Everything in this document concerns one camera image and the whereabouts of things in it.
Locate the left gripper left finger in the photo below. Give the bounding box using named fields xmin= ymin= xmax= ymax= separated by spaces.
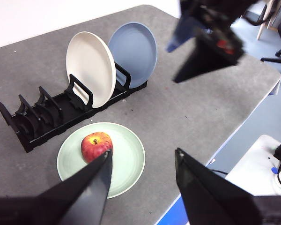
xmin=0 ymin=149 xmax=113 ymax=225

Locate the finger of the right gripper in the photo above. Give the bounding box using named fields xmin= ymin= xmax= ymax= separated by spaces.
xmin=173 ymin=32 xmax=245 ymax=84
xmin=165 ymin=9 xmax=202 ymax=53

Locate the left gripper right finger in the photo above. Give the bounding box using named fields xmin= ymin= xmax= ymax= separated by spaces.
xmin=175 ymin=147 xmax=281 ymax=225

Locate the red apple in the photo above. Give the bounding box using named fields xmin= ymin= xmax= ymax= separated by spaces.
xmin=81 ymin=132 xmax=114 ymax=164

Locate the green plate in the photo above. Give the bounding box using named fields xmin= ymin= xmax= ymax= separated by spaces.
xmin=57 ymin=121 xmax=146 ymax=199

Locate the blue plate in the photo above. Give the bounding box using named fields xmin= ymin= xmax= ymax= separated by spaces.
xmin=107 ymin=22 xmax=158 ymax=89

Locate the black plate rack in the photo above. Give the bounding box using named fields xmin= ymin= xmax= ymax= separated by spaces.
xmin=0 ymin=62 xmax=148 ymax=153

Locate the cream plate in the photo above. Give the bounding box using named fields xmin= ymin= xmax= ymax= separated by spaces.
xmin=66 ymin=31 xmax=117 ymax=109

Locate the light wooden furniture leg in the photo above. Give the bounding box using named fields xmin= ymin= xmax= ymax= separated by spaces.
xmin=256 ymin=0 xmax=281 ymax=40

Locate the white side table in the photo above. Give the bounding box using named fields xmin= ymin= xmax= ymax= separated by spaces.
xmin=224 ymin=135 xmax=281 ymax=196

